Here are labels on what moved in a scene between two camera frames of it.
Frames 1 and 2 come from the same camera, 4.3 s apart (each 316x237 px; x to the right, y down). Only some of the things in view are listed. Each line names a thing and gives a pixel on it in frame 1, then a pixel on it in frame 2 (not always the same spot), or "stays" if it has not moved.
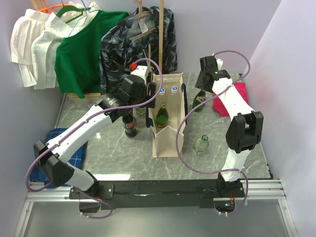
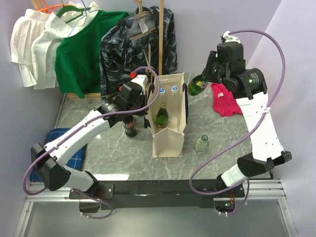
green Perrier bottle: (200, 98) to (196, 85)
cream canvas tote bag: (168, 115) stays
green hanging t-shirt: (77, 63) stays
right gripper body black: (200, 83) to (214, 72)
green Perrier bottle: (162, 116) stays
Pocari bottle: (162, 91) stays
